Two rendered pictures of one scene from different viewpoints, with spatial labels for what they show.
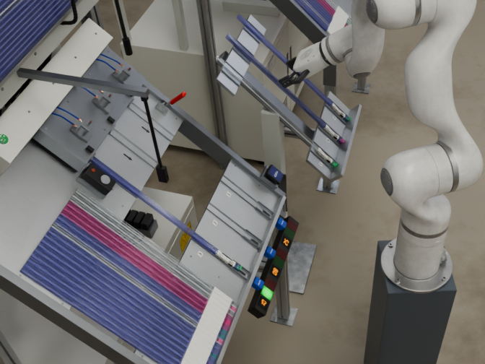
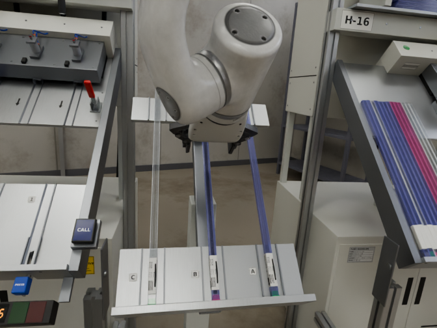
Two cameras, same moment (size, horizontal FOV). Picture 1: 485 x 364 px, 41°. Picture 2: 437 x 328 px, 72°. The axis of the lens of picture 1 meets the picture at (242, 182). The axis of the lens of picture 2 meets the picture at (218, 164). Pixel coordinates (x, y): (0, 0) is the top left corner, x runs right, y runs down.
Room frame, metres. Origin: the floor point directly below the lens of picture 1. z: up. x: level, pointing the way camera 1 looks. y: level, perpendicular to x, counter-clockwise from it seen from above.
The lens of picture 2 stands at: (1.27, -0.71, 1.09)
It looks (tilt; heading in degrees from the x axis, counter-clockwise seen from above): 14 degrees down; 58
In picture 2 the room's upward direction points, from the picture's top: 4 degrees clockwise
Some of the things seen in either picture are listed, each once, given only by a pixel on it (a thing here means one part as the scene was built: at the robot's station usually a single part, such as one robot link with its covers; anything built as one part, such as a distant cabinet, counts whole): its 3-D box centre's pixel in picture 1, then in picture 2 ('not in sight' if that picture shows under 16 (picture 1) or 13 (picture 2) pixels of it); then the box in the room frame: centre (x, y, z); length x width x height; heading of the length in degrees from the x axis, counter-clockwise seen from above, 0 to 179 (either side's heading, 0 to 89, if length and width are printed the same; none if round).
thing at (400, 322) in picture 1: (403, 331); not in sight; (1.03, -0.44, 0.35); 0.18 x 0.18 x 0.70; 86
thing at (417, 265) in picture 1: (420, 243); not in sight; (1.03, -0.44, 0.79); 0.19 x 0.19 x 0.18
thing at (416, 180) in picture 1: (418, 191); not in sight; (1.02, -0.41, 1.00); 0.19 x 0.12 x 0.24; 101
